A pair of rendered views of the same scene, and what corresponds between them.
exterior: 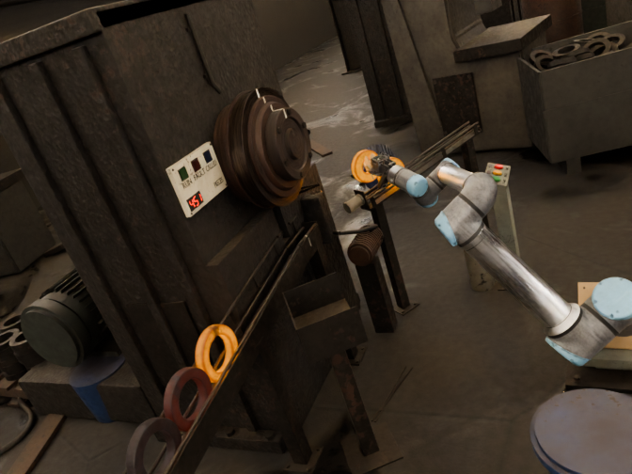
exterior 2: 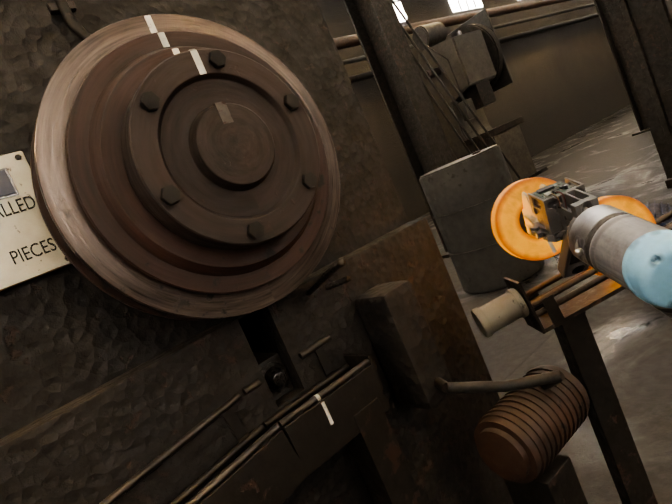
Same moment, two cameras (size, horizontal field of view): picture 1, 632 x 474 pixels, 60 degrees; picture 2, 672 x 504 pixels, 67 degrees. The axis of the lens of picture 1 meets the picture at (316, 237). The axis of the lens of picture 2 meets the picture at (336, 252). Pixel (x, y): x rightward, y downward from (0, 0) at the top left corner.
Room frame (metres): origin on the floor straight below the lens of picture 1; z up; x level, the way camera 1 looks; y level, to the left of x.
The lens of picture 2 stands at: (1.46, -0.41, 1.00)
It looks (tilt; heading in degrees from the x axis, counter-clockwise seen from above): 6 degrees down; 26
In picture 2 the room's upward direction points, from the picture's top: 23 degrees counter-clockwise
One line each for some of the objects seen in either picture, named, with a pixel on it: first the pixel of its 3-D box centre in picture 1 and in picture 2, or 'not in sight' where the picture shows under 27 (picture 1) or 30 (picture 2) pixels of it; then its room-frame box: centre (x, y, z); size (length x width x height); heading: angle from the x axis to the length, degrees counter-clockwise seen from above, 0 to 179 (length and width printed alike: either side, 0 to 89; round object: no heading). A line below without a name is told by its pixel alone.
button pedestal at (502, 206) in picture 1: (506, 228); not in sight; (2.38, -0.91, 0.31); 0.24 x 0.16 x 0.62; 151
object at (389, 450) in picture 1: (346, 382); not in sight; (1.58, 0.06, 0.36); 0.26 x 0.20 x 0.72; 6
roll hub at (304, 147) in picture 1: (290, 144); (229, 149); (2.10, -0.02, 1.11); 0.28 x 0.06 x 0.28; 151
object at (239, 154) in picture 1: (269, 148); (205, 168); (2.14, 0.06, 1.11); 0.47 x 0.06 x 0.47; 151
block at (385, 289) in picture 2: (318, 218); (402, 344); (2.36, -0.04, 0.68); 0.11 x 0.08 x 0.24; 61
